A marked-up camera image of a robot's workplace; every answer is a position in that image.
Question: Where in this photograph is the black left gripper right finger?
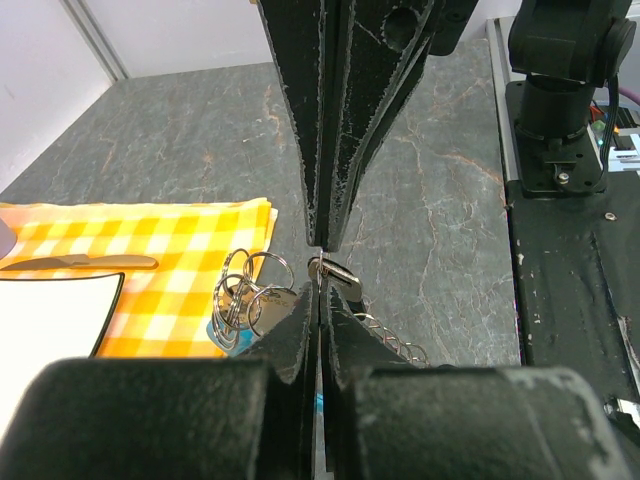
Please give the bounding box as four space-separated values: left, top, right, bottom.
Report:
319 283 635 479

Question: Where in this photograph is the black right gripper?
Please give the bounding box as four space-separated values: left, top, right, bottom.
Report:
322 0 478 252

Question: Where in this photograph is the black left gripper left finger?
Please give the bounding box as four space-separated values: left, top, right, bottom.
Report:
1 282 319 479

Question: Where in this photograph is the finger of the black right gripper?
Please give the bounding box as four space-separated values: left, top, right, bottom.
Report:
258 1 327 248

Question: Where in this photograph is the blue key tag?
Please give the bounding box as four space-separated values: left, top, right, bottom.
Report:
206 321 258 357

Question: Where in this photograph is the keyring chain with keys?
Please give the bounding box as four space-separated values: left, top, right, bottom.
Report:
209 248 431 369

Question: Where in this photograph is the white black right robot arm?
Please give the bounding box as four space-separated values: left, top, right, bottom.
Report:
258 1 635 252

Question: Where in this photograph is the orange white checkered cloth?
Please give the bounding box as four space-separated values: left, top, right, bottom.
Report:
1 197 278 357

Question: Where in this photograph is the white square plate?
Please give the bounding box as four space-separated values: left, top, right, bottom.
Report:
1 272 125 361

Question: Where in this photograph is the gold knife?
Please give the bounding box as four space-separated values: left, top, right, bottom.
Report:
1 254 159 271

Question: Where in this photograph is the lilac plastic cup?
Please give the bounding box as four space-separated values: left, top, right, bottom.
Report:
0 220 17 259

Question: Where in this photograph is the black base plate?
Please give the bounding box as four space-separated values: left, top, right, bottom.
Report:
506 79 639 406

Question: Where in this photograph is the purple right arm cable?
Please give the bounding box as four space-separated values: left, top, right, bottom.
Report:
617 82 640 109

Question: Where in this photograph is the grey slotted cable duct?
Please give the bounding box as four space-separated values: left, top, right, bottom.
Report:
608 129 639 173

